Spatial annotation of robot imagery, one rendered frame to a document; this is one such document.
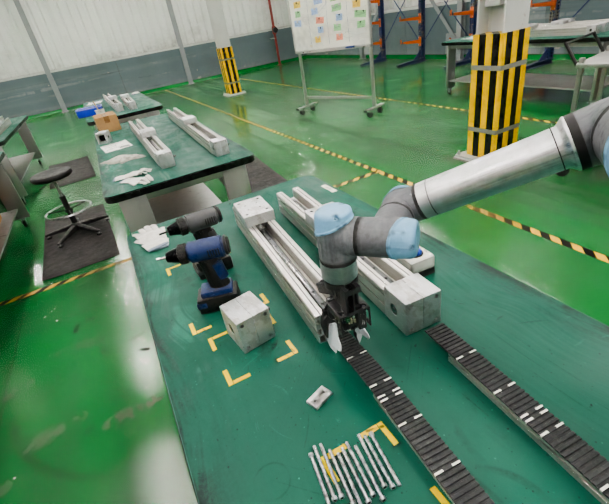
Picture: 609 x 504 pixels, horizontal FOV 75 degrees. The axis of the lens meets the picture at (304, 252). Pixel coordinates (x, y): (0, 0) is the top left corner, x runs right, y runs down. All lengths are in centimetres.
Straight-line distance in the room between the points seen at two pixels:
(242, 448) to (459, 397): 44
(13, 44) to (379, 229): 1532
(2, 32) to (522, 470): 1566
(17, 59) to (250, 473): 1530
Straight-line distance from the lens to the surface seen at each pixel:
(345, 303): 81
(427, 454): 78
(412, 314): 97
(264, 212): 142
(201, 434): 91
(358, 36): 647
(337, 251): 75
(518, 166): 78
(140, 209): 260
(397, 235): 71
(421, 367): 94
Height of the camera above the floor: 147
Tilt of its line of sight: 30 degrees down
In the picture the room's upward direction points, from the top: 10 degrees counter-clockwise
